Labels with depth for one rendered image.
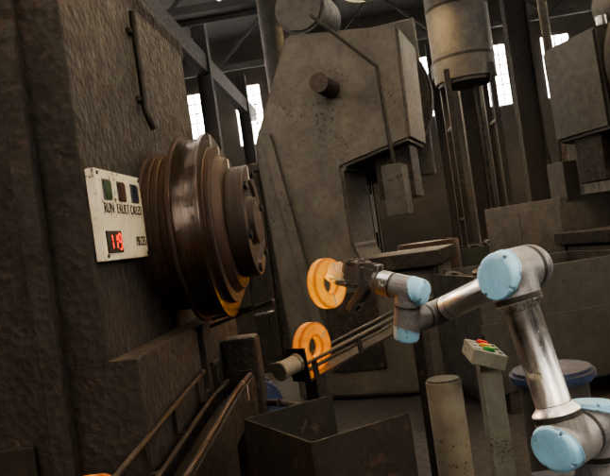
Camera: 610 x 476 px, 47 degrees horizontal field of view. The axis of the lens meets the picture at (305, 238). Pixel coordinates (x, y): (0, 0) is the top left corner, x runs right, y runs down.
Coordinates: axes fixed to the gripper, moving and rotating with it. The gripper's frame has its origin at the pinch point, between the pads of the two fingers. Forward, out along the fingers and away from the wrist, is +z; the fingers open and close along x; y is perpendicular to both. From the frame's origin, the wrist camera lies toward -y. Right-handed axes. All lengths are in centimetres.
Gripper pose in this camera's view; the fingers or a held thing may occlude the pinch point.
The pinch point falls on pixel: (326, 277)
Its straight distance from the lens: 220.3
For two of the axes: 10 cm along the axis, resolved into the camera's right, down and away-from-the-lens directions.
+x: -6.4, 0.8, -7.6
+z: -7.6, -1.5, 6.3
